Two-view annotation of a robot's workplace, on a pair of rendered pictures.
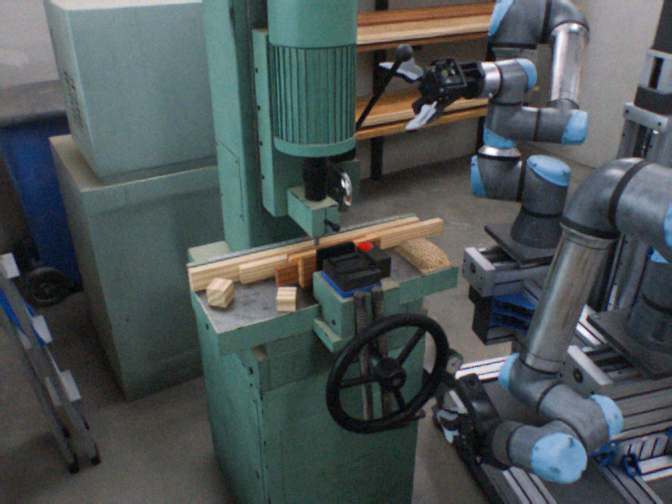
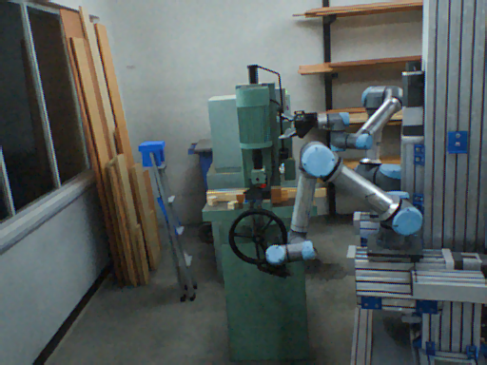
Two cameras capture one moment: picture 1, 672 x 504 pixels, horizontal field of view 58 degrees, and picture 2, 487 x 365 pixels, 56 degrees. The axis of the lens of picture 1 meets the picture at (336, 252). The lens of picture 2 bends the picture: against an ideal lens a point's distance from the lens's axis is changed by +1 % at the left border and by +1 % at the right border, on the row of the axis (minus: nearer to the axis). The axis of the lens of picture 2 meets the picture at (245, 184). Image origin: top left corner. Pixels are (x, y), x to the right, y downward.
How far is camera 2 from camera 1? 1.44 m
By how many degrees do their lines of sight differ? 34
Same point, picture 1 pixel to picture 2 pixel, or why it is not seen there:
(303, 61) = (242, 112)
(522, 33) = (374, 103)
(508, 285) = (368, 230)
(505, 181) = (367, 175)
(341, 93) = (258, 124)
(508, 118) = (335, 137)
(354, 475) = (269, 307)
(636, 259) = not seen: hidden behind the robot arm
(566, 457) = (273, 251)
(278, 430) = (228, 265)
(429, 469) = (339, 342)
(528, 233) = not seen: hidden behind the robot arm
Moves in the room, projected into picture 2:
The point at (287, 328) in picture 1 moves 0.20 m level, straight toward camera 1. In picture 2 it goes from (230, 216) to (211, 229)
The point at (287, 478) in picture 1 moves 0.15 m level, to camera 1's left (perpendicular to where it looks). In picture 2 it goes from (234, 293) to (212, 288)
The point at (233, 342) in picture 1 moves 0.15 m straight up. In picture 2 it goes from (207, 217) to (204, 189)
